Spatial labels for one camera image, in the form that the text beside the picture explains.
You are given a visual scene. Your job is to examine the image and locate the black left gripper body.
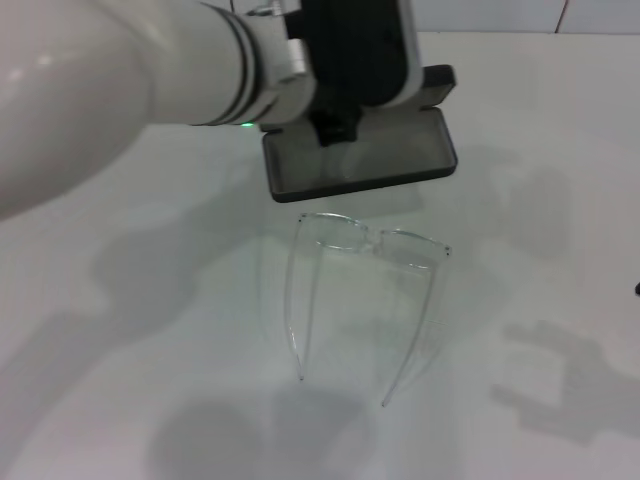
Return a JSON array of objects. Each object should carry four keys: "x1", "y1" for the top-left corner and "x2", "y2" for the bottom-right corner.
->
[{"x1": 310, "y1": 89, "x2": 362, "y2": 132}]

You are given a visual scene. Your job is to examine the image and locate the black glasses case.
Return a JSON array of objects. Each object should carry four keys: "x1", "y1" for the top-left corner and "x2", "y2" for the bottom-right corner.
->
[{"x1": 262, "y1": 64, "x2": 459, "y2": 204}]

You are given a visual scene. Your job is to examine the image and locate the clear white glasses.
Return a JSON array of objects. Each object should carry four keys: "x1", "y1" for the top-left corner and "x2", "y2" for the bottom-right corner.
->
[{"x1": 282, "y1": 211, "x2": 454, "y2": 409}]

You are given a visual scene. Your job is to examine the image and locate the left wrist camera housing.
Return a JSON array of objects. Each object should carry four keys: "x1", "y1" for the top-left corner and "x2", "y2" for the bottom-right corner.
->
[{"x1": 298, "y1": 0, "x2": 422, "y2": 112}]

